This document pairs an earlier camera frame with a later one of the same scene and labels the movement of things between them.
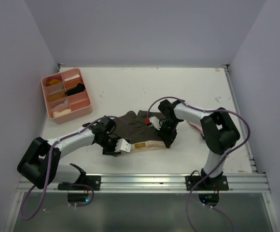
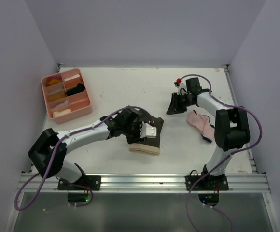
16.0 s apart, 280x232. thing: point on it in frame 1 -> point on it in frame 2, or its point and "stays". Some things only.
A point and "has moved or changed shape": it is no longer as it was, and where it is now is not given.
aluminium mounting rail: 240,183 stays
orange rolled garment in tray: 56,96 stays
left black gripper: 111,151 -> 133,139
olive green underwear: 133,127 has moved or changed shape
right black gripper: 168,138 -> 174,107
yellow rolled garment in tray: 53,81 stays
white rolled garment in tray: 75,76 stays
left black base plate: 85,183 stays
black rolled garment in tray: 80,87 stays
